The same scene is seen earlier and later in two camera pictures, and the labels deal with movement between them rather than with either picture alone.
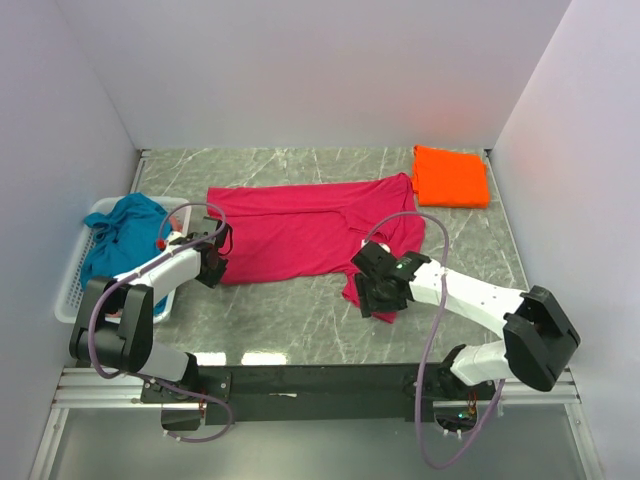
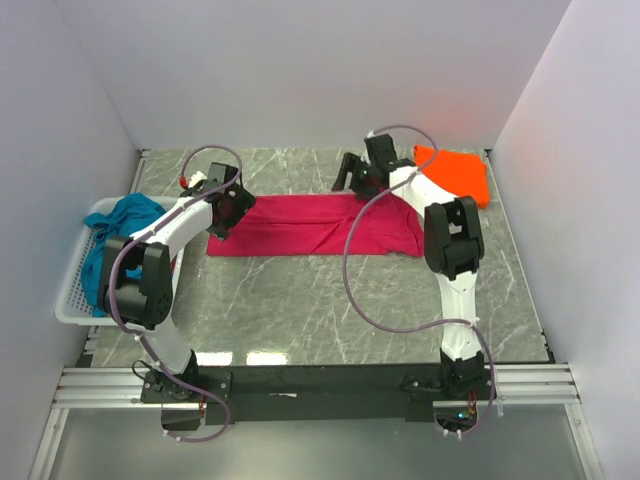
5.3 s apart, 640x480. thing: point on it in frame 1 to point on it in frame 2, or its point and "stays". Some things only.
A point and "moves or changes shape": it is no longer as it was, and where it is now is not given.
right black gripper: (369, 303) to (351, 163)
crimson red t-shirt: (293, 228) moves or changes shape
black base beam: (336, 391) stays
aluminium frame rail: (82, 389) stays
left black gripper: (214, 278) to (243, 202)
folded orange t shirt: (447, 178) stays
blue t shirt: (120, 238) stays
